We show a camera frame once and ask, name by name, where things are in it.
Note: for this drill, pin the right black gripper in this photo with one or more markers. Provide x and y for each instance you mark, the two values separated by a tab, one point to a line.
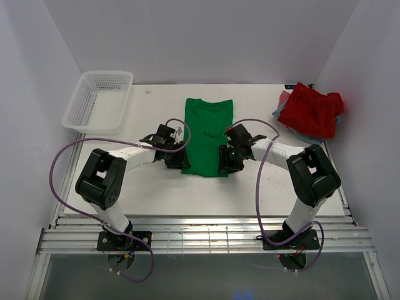
224	162

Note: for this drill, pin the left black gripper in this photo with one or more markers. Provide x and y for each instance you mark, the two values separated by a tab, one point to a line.
180	160

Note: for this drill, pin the green t shirt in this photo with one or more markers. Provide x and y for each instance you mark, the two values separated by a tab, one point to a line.
207	122

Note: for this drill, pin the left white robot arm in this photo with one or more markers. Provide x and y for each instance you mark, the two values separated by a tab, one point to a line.
101	179

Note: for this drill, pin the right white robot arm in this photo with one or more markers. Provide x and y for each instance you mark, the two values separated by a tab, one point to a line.
312	174

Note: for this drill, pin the pink folded cloth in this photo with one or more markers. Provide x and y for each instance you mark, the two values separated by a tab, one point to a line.
283	97

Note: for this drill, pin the white plastic basket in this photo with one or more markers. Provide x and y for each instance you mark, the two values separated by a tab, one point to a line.
99	102

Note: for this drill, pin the blue folded cloth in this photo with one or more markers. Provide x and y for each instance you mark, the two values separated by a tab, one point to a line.
307	137

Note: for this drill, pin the red t shirt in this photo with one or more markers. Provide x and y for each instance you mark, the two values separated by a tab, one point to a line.
303	93

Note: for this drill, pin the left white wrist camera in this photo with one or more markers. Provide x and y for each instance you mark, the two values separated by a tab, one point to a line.
178	130

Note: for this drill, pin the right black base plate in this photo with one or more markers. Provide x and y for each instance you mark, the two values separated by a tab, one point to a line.
305	241

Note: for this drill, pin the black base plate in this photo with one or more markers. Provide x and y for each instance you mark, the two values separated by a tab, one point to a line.
305	241
108	241

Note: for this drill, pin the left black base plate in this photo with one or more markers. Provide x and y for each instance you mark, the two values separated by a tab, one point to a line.
108	241

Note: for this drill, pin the aluminium rail frame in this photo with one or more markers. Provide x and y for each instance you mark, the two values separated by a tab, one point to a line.
195	215

